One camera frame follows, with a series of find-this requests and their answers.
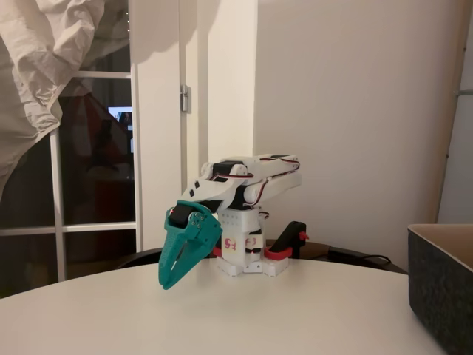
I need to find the white glazed door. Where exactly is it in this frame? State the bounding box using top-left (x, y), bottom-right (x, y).
top-left (0, 0), bottom-right (203, 300)

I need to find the red white arm servo wire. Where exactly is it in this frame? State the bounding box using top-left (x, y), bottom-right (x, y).
top-left (208, 157), bottom-right (301, 208)

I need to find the black power cable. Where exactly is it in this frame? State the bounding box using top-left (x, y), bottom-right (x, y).
top-left (327, 250), bottom-right (409, 275)

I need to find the metal door hinge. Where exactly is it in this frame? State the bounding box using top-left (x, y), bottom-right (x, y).
top-left (180, 84), bottom-right (193, 114)

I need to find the grey felt box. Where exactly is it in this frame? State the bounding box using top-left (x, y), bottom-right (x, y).
top-left (407, 223), bottom-right (473, 355)

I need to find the dark wooden chair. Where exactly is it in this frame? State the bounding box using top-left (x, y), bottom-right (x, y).
top-left (302, 240), bottom-right (409, 277)
top-left (117, 246), bottom-right (166, 270)

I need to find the beige curtain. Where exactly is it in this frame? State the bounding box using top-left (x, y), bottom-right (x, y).
top-left (0, 0), bottom-right (131, 203)

